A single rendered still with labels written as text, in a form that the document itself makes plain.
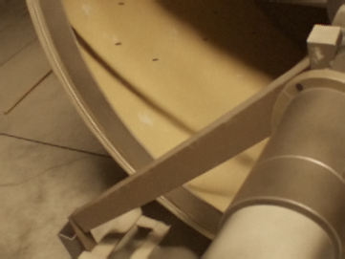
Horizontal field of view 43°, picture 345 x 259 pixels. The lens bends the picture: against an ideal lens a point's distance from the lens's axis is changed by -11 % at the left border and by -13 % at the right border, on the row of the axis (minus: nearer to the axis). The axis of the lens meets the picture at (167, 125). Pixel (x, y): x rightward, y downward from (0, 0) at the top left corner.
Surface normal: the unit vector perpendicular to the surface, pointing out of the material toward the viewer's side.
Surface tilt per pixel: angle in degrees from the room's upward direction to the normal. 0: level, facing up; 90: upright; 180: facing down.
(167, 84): 63
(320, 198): 35
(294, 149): 5
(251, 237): 4
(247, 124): 90
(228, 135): 90
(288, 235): 23
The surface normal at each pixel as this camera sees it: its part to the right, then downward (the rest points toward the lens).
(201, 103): 0.53, -0.39
